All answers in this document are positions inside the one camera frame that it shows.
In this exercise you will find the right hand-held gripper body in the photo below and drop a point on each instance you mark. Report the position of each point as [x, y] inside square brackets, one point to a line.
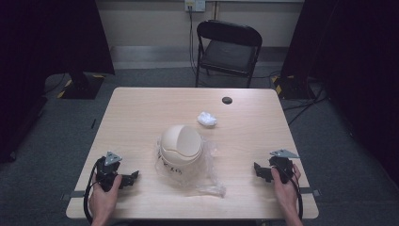
[282, 166]

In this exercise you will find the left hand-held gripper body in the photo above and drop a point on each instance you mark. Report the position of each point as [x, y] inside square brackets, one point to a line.
[106, 175]

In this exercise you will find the person's right hand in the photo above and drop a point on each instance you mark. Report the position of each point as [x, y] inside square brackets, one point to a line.
[284, 193]

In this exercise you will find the person's left hand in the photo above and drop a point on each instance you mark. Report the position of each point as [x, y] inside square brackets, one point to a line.
[102, 201]

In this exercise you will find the clear plastic bag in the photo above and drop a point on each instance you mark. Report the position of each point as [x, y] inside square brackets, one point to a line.
[210, 179]

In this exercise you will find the small black floor object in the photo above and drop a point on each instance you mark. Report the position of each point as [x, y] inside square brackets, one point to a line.
[93, 123]

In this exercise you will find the cream swing-lid trash bin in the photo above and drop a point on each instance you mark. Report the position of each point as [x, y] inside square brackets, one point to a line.
[180, 147]

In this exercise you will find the crumpled white paper ball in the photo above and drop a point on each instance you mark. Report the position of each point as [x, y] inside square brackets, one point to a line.
[207, 119]

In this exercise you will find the black stand base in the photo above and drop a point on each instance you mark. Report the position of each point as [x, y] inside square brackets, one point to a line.
[83, 88]
[290, 89]

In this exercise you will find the black folding chair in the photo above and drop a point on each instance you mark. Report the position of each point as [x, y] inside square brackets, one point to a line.
[227, 53]

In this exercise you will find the dark curtain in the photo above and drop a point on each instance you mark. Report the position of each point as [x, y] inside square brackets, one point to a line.
[354, 62]
[40, 62]

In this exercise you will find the white wall power outlet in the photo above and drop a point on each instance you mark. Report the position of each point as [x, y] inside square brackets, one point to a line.
[195, 5]

